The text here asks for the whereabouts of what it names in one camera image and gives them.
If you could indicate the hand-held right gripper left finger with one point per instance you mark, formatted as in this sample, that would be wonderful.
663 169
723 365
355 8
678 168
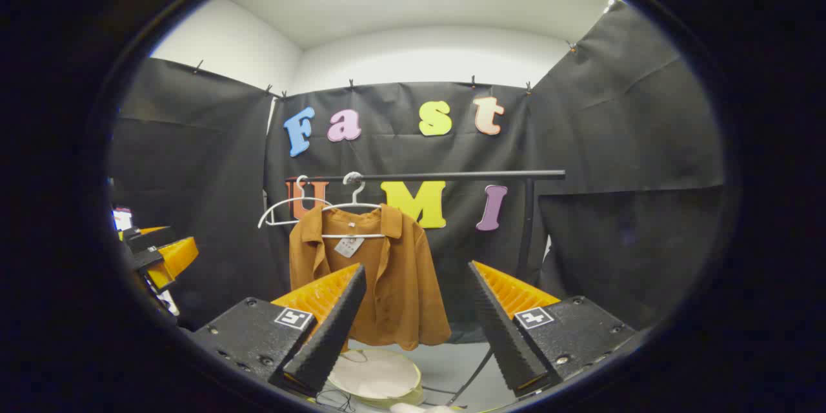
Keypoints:
329 335

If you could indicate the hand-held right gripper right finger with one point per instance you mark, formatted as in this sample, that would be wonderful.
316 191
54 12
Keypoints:
503 335

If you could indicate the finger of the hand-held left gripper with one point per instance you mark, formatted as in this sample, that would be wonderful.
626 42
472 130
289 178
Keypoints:
174 255
148 239

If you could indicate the round white laundry hamper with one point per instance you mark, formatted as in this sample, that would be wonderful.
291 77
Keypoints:
377 374

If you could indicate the brown button-up shirt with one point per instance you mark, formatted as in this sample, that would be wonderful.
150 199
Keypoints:
400 284

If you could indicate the white clothes hanger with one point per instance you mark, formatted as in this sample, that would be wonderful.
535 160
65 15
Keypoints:
284 204
353 204

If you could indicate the black clothes rack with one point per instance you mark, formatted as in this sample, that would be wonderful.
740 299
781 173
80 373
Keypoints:
452 175

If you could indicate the black backdrop cloth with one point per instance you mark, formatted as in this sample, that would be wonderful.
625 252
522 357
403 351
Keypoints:
613 142

